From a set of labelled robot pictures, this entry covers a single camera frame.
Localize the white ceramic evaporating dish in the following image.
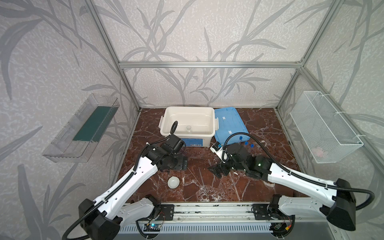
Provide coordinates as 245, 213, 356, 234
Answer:
167, 176, 180, 189

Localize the white plastic storage bin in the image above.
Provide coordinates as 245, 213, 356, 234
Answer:
159, 107, 219, 147

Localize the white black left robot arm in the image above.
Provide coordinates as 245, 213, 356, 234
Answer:
76, 135, 188, 240

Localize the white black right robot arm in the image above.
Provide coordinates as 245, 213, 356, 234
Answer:
209, 142, 356, 231

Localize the blue plastic bin lid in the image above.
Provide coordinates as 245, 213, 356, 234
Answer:
215, 107, 249, 145

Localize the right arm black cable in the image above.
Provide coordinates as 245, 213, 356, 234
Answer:
222, 132, 376, 211

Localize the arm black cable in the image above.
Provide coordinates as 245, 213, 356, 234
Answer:
222, 132, 376, 211
61, 120, 179, 240

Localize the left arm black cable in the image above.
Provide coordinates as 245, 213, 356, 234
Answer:
61, 120, 179, 240

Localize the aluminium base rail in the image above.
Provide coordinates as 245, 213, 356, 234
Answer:
86, 201, 340, 225

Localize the clear acrylic wall shelf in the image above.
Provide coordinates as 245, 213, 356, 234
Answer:
42, 94, 120, 163

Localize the white wire mesh basket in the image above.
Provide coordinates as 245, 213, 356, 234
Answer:
290, 91, 364, 164

